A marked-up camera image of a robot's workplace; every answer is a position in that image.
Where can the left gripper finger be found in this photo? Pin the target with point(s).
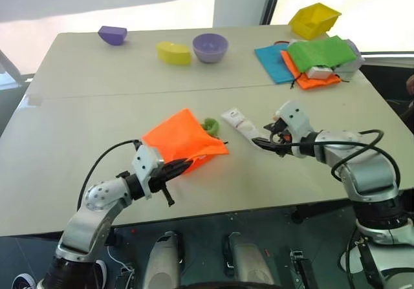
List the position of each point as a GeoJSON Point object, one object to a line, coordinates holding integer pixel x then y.
{"type": "Point", "coordinates": [181, 164]}
{"type": "Point", "coordinates": [178, 174]}

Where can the white tube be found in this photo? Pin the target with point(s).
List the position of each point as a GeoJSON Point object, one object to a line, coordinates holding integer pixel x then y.
{"type": "Point", "coordinates": [241, 122]}

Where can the pale grey box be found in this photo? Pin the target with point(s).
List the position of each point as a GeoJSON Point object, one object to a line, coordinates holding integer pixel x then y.
{"type": "Point", "coordinates": [354, 61]}

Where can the small white box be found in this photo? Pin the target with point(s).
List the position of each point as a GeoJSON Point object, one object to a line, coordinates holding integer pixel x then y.
{"type": "Point", "coordinates": [318, 72]}

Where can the grey rounded robot foot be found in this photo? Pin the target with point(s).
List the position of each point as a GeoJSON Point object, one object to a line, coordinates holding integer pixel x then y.
{"type": "Point", "coordinates": [161, 263]}
{"type": "Point", "coordinates": [249, 263]}

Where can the green fabric pouch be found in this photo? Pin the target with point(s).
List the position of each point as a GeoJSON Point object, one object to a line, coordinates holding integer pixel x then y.
{"type": "Point", "coordinates": [318, 51]}

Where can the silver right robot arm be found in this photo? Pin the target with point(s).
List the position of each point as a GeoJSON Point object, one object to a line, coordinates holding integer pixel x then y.
{"type": "Point", "coordinates": [362, 172]}

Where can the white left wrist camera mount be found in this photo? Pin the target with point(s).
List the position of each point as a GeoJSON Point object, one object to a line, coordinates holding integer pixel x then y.
{"type": "Point", "coordinates": [146, 161]}

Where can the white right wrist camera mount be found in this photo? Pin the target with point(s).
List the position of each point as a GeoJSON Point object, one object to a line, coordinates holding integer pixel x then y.
{"type": "Point", "coordinates": [297, 117]}

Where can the purple angular bowl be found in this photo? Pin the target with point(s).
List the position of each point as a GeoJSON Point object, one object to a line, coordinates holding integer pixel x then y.
{"type": "Point", "coordinates": [112, 35]}

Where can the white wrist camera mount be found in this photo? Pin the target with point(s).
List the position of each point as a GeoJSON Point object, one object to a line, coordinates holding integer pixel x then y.
{"type": "Point", "coordinates": [297, 117]}
{"type": "Point", "coordinates": [146, 161]}

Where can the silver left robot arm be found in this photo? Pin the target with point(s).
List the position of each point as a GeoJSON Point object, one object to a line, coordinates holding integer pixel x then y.
{"type": "Point", "coordinates": [97, 205]}

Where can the blue fabric pouch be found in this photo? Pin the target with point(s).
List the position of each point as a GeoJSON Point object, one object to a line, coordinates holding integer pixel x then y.
{"type": "Point", "coordinates": [271, 62]}

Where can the yellow plastic bin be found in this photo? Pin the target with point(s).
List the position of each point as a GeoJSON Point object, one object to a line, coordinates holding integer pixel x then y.
{"type": "Point", "coordinates": [312, 19]}

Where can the black window frame post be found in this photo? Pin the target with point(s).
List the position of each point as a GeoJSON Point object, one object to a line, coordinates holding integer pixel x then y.
{"type": "Point", "coordinates": [270, 1]}

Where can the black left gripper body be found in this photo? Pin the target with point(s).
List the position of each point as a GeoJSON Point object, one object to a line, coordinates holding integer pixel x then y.
{"type": "Point", "coordinates": [158, 179]}

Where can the orange fabric pouch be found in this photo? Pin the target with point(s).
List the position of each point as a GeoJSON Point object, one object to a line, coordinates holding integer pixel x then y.
{"type": "Point", "coordinates": [181, 134]}

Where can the purple round bowl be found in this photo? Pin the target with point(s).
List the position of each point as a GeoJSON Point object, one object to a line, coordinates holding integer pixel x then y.
{"type": "Point", "coordinates": [210, 48]}

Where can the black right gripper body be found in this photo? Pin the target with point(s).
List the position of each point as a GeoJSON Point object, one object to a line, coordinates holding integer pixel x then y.
{"type": "Point", "coordinates": [287, 140]}

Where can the black table base frame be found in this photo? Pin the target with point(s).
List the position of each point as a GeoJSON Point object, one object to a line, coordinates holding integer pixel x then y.
{"type": "Point", "coordinates": [320, 213]}

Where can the yellow angular bowl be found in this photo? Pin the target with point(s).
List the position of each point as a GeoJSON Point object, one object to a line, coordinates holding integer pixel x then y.
{"type": "Point", "coordinates": [173, 53]}

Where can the green fuzzy object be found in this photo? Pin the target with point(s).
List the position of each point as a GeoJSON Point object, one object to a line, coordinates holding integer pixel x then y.
{"type": "Point", "coordinates": [211, 125]}

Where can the dark sneaker with white sole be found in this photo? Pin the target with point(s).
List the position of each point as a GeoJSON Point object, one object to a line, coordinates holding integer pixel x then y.
{"type": "Point", "coordinates": [22, 282]}

